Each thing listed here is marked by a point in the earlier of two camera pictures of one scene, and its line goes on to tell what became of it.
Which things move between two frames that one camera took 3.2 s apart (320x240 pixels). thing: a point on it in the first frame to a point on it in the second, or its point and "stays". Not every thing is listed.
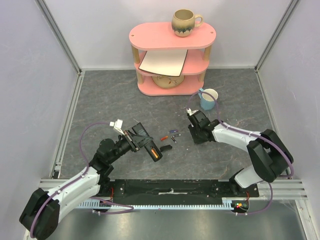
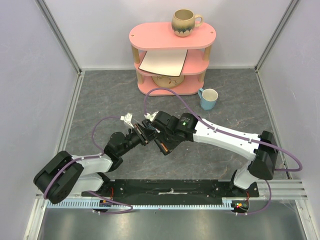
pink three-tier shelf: [167, 64] stays
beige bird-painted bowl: [168, 82] stays
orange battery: [154, 153] to [164, 147]
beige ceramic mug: [183, 23] stays
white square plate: [170, 63] stays
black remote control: [148, 144] to [168, 139]
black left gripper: [135, 140] to [144, 134]
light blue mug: [207, 102] stays
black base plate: [165, 190] stays
